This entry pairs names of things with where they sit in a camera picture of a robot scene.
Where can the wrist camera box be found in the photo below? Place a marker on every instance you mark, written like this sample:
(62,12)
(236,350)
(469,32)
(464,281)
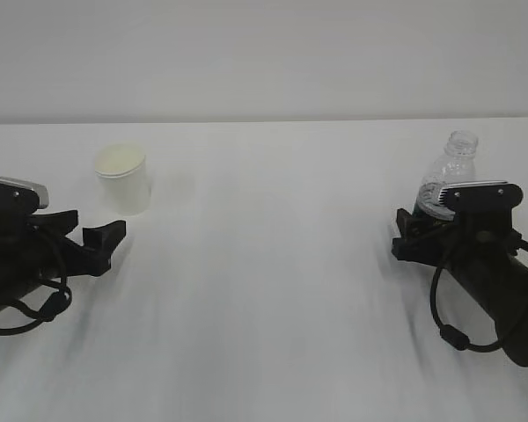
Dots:
(19,199)
(478,197)

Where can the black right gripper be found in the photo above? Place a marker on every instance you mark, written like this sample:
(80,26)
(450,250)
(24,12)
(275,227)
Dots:
(476,249)

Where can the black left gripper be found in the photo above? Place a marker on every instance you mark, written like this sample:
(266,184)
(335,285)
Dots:
(31,262)

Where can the clear plastic water bottle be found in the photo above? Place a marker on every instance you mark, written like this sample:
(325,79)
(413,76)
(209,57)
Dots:
(455,165)

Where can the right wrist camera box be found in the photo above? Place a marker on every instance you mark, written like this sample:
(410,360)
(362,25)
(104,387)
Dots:
(478,197)

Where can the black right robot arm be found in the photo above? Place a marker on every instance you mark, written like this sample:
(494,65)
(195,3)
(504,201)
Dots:
(507,306)

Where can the white paper cup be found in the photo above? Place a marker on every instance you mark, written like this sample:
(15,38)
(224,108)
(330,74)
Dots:
(122,173)

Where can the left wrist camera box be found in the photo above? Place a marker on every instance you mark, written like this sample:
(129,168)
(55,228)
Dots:
(19,199)

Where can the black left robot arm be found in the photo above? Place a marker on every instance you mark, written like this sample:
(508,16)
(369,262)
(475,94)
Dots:
(44,303)

